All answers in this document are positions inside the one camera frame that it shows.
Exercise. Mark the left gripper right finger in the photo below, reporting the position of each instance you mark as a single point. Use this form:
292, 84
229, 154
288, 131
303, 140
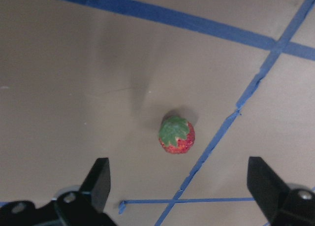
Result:
267, 188

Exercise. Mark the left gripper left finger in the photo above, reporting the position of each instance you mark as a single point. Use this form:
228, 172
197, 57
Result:
97, 185

